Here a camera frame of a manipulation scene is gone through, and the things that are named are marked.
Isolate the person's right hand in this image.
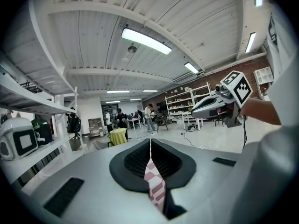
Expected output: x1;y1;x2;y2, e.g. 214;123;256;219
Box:
226;101;243;118

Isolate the black backpack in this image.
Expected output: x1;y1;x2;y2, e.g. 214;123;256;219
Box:
67;114;82;134

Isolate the red white checkered cloth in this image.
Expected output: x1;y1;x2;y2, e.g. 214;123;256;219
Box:
143;138;167;214

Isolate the white metal shelving rack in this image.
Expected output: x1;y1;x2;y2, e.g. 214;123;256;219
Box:
0;52;91;189

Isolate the yellow-green covered round table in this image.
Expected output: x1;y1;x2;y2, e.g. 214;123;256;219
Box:
109;127;128;147

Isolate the person's white shirt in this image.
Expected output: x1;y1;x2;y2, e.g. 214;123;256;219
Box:
210;7;299;224

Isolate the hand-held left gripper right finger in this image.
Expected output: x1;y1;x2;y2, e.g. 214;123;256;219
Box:
151;138;245;224

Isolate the white display shelving unit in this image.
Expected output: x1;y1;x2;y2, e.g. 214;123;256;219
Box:
164;82;213;127

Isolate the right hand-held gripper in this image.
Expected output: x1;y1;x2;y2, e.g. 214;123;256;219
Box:
191;70;254;128

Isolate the green helmet-shaped device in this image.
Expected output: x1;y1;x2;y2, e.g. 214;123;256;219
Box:
31;118;54;147

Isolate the white arched cabinet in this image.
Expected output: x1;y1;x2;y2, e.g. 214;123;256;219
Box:
253;66;273;98

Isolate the dark wooden chair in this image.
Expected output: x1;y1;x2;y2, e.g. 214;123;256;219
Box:
155;117;169;133

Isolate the ceiling air vent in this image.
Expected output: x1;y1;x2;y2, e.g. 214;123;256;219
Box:
172;73;199;84

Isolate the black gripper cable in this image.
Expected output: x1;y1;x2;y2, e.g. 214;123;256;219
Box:
242;117;249;150

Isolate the person's right forearm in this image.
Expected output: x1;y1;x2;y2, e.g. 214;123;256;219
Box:
240;96;283;126

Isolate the white helmet-shaped device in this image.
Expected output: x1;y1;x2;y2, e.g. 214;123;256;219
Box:
0;117;39;161

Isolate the small open cabinet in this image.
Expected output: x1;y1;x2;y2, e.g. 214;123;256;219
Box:
88;117;104;139

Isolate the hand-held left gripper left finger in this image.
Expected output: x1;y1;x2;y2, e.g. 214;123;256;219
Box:
30;138;168;224

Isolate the grey chair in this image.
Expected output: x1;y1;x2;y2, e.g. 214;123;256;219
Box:
93;139;110;151

